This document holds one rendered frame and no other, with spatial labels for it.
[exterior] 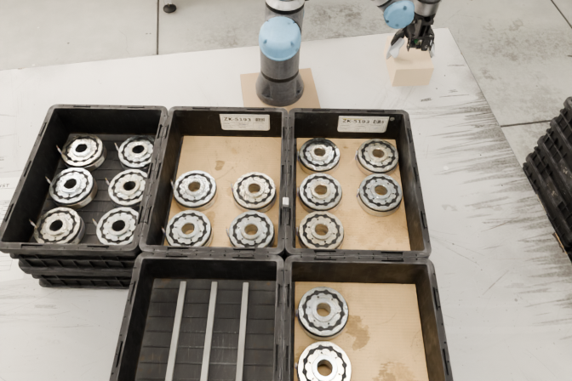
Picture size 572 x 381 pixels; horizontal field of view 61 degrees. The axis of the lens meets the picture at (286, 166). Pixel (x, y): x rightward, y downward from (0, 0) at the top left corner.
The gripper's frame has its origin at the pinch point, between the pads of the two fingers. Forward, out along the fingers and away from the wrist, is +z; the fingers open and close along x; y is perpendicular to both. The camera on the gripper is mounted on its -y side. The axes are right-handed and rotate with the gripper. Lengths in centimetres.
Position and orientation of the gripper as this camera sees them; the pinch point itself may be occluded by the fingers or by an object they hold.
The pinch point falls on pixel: (408, 56)
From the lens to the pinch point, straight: 166.0
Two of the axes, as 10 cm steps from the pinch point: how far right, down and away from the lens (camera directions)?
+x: 10.0, -0.4, 0.3
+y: 0.5, 8.1, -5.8
